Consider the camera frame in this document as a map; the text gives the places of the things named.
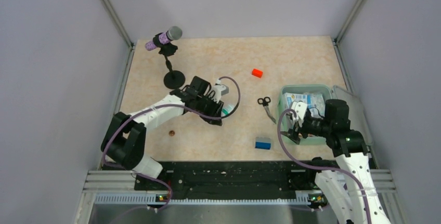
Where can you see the white teal small bottle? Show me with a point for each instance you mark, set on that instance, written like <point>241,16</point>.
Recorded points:
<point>227,109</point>

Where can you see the green plastic medicine box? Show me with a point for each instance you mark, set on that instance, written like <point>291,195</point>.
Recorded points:
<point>287,122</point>

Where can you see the purple grey microphone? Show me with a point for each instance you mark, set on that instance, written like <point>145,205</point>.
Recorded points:
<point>164,38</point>

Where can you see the blue cotton ball bag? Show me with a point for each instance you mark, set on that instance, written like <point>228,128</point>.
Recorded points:
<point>314,100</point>

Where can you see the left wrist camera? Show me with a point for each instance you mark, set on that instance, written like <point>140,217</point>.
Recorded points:
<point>218,90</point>

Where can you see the translucent box lid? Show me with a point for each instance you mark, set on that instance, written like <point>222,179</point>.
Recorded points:
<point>356,112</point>

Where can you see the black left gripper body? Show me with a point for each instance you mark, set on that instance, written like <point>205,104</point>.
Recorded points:
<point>208,106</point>

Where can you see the blue grey small box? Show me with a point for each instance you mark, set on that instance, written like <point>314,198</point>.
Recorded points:
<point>263,143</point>

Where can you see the black microphone stand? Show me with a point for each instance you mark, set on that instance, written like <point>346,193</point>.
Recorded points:
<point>173,79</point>

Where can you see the orange block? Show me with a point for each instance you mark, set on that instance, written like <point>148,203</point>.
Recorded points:
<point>257,73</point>

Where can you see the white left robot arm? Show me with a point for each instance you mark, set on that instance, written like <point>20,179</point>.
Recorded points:
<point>125,139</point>

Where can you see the black handled scissors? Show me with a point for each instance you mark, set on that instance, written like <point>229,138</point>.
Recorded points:
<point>264,102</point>

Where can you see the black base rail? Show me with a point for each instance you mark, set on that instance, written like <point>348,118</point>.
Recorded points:
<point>240,180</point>

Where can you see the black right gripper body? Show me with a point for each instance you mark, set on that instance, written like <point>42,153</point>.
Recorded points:
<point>310,124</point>

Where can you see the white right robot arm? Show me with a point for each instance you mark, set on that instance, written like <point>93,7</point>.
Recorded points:
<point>349,187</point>

